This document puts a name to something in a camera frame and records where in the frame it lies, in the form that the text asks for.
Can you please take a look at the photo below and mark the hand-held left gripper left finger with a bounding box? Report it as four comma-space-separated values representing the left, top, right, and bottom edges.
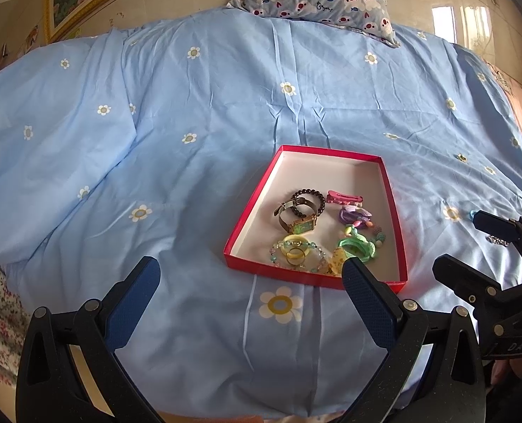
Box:
16, 256, 165, 423

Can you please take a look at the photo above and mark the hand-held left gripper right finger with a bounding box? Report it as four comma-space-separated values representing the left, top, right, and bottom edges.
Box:
341, 256, 493, 423

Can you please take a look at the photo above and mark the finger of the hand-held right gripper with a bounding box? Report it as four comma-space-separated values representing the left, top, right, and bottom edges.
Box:
433, 253, 511, 313
470, 210, 522, 252

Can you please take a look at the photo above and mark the yellow hair clip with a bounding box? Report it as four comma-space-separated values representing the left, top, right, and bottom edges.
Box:
329, 248, 347, 276

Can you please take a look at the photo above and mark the green hair tie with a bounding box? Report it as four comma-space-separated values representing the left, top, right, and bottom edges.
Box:
337, 235, 380, 264

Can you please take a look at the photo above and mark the pastel bead bracelet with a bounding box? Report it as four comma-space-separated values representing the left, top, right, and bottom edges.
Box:
267, 240, 328, 273

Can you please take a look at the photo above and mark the colourful beaded hair tie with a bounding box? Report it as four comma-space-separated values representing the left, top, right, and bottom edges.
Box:
344, 222, 386, 247

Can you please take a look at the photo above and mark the purple scrunchie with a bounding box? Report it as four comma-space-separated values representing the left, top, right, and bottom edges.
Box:
338, 204, 373, 225

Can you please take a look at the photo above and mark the gold ring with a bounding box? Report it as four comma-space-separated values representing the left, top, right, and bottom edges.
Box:
284, 249, 308, 269

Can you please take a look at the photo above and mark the gold wrist watch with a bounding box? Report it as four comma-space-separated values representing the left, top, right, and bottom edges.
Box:
273, 200, 318, 235

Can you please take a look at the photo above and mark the yellow bangle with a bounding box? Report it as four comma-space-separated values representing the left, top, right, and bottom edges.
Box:
272, 235, 317, 257

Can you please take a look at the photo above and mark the pink hair clip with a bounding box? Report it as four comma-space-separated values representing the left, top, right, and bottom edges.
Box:
326, 190, 364, 204

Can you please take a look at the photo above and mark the dark bead bracelet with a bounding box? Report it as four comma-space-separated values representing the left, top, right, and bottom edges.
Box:
291, 189, 326, 216

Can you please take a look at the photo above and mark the red cardboard box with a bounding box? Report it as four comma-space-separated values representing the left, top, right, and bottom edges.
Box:
223, 145, 409, 294

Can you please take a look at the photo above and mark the person's right hand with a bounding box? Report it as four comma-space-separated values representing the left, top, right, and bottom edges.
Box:
491, 356, 522, 391

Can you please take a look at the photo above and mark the blue floral blanket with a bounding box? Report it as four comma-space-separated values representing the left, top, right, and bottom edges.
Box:
0, 6, 522, 419

